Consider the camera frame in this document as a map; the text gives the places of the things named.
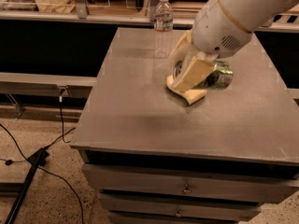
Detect grey metal rail frame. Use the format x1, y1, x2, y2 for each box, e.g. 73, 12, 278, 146
0, 0, 299, 34

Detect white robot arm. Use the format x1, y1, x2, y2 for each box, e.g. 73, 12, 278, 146
169, 0, 299, 92

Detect black floor bar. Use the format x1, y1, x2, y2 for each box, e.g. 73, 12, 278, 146
5, 148, 49, 224

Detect yellow sponge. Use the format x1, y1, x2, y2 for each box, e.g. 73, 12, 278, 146
166, 76, 207, 105

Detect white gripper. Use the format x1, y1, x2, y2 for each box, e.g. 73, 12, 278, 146
168, 0, 252, 92

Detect hanging black cable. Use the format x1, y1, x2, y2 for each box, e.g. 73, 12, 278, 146
57, 87, 77, 144

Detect top drawer metal handle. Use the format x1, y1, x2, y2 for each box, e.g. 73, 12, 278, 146
181, 183, 192, 195

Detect black floor cable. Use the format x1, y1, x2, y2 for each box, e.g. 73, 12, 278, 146
0, 123, 86, 224

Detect green soda can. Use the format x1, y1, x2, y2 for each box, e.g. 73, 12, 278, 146
194, 61, 234, 90

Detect drawer metal handle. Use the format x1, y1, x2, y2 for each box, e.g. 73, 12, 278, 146
174, 209, 182, 217
181, 183, 192, 195

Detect grey drawer cabinet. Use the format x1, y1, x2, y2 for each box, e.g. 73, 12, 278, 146
72, 28, 299, 224

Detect grey metal bench beam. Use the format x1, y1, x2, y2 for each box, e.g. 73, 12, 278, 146
0, 72, 96, 98

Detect clear plastic water bottle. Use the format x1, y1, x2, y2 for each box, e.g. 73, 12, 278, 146
154, 0, 173, 58

